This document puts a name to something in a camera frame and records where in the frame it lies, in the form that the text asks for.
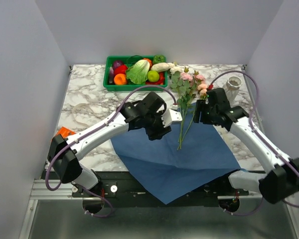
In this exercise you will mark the green toy lime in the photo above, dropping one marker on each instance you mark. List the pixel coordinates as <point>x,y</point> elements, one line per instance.
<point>153,76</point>

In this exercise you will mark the red toy pepper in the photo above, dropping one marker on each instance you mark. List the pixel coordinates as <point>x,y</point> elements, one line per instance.
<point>120,70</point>

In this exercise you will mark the orange toy fruit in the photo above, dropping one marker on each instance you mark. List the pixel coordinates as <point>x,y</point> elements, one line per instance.
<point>120,79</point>

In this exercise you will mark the blue wrapping paper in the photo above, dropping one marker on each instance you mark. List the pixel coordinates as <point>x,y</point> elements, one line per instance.
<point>169,169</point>

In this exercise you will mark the peach artificial rose stem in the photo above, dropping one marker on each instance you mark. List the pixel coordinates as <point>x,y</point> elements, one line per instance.
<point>202,89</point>

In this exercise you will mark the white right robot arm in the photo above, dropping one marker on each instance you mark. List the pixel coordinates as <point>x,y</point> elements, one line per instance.
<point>281,177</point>

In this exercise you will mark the green toy cabbage leaf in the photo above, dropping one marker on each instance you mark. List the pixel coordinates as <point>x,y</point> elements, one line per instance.
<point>137,73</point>

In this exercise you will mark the beige toy potato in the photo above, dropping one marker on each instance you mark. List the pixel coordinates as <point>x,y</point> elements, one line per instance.
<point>160,67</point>

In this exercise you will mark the pink artificial flower bouquet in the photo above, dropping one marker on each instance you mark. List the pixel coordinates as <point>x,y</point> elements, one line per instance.
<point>185,85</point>

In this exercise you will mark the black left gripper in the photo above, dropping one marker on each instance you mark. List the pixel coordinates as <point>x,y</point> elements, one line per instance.
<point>161,131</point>

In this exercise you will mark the purple toy onion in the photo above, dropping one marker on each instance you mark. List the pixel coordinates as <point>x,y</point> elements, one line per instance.
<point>117,63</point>

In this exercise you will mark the white ribbed vase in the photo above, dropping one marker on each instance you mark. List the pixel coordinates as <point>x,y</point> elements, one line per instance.
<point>232,88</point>

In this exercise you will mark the green plastic basket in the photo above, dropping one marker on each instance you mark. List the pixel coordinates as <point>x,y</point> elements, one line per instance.
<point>128,61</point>

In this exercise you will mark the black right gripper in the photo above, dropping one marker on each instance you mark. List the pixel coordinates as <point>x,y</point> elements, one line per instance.
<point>201,105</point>

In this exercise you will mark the red toy chili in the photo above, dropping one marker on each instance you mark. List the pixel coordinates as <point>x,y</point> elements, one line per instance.
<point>159,82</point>

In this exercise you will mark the orange snack box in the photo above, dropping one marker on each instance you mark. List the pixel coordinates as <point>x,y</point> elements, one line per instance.
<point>65,132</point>

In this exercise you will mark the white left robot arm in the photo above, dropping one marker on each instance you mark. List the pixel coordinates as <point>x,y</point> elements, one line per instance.
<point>65,153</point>

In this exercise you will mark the green toy bell pepper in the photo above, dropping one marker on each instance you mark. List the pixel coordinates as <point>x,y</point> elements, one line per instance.
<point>158,59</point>

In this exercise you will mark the beige printed ribbon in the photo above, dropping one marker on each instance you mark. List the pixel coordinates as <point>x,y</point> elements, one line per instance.
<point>85,115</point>

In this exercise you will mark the orange toy carrot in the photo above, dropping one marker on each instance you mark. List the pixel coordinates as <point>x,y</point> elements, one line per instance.
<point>150,62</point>

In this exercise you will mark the purple toy eggplant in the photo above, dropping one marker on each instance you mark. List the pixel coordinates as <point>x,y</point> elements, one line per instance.
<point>111,76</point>

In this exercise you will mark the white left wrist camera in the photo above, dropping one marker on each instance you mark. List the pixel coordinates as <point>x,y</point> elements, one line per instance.
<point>170,117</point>

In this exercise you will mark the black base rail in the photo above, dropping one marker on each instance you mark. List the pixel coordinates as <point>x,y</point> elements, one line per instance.
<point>122,190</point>

